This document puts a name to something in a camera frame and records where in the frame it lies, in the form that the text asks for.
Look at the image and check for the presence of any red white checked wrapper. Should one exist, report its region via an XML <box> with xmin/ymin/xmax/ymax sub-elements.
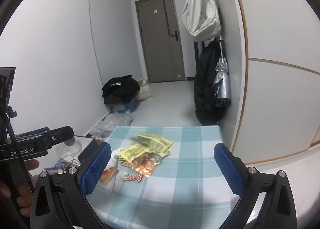
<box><xmin>121</xmin><ymin>173</ymin><xmax>143</xmax><ymax>183</ymax></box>

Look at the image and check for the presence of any yellow red snack wrapper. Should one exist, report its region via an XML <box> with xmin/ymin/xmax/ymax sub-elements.
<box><xmin>119</xmin><ymin>144</ymin><xmax>163</xmax><ymax>177</ymax></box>

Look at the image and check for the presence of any black jacket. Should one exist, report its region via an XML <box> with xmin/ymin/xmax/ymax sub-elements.
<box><xmin>194</xmin><ymin>40</ymin><xmax>225</xmax><ymax>126</ymax></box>

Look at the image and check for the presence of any grey plastic bag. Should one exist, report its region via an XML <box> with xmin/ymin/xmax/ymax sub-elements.
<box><xmin>89</xmin><ymin>113</ymin><xmax>134</xmax><ymax>137</ymax></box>

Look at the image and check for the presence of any blue white cardboard box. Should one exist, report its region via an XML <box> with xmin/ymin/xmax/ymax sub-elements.
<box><xmin>107</xmin><ymin>100</ymin><xmax>140</xmax><ymax>114</ymax></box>

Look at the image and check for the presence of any silver folded umbrella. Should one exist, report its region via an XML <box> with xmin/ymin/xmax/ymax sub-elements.
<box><xmin>213</xmin><ymin>35</ymin><xmax>231</xmax><ymax>107</ymax></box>

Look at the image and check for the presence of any black clothes pile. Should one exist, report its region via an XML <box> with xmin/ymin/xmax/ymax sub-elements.
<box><xmin>101</xmin><ymin>75</ymin><xmax>141</xmax><ymax>105</ymax></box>

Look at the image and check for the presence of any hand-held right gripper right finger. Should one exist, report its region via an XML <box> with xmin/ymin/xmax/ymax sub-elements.
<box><xmin>213</xmin><ymin>143</ymin><xmax>297</xmax><ymax>229</ymax></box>

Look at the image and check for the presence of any beige cloth bag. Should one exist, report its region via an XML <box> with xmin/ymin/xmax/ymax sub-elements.
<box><xmin>135</xmin><ymin>79</ymin><xmax>155</xmax><ymax>102</ymax></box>

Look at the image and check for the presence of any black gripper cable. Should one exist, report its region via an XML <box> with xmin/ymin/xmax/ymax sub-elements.
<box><xmin>6</xmin><ymin>105</ymin><xmax>35</xmax><ymax>196</ymax></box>

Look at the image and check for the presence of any white plastic jar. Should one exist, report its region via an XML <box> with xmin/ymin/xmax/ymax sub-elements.
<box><xmin>65</xmin><ymin>143</ymin><xmax>82</xmax><ymax>155</ymax></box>

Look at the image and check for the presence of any grey brown door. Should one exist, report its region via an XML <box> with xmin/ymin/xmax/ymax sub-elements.
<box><xmin>135</xmin><ymin>0</ymin><xmax>187</xmax><ymax>83</ymax></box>

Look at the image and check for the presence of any navy white low cabinet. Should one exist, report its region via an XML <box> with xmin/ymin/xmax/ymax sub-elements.
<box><xmin>45</xmin><ymin>135</ymin><xmax>104</xmax><ymax>174</ymax></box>

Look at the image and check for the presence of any white tote bag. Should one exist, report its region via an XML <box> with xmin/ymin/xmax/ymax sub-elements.
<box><xmin>182</xmin><ymin>0</ymin><xmax>222</xmax><ymax>42</ymax></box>

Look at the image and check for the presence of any person's left hand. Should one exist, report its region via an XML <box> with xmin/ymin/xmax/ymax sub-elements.
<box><xmin>0</xmin><ymin>159</ymin><xmax>40</xmax><ymax>217</ymax></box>

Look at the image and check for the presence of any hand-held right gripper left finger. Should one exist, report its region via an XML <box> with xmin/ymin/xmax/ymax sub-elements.
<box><xmin>29</xmin><ymin>141</ymin><xmax>112</xmax><ymax>229</ymax></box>

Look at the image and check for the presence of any teal checked tablecloth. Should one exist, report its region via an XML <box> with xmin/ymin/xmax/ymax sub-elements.
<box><xmin>85</xmin><ymin>126</ymin><xmax>240</xmax><ymax>229</ymax></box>

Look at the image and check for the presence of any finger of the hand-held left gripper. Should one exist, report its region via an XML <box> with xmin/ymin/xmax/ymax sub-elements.
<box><xmin>15</xmin><ymin>127</ymin><xmax>50</xmax><ymax>142</ymax></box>
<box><xmin>40</xmin><ymin>126</ymin><xmax>74</xmax><ymax>148</ymax></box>

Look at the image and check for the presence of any white wardrobe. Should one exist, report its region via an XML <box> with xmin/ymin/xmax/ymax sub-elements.
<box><xmin>230</xmin><ymin>0</ymin><xmax>320</xmax><ymax>167</ymax></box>

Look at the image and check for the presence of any gold foil packet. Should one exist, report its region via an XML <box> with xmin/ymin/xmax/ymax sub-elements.
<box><xmin>99</xmin><ymin>166</ymin><xmax>118</xmax><ymax>185</ymax></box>

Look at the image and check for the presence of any yellow clear snack wrapper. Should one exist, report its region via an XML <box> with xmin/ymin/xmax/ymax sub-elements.
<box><xmin>131</xmin><ymin>133</ymin><xmax>175</xmax><ymax>156</ymax></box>

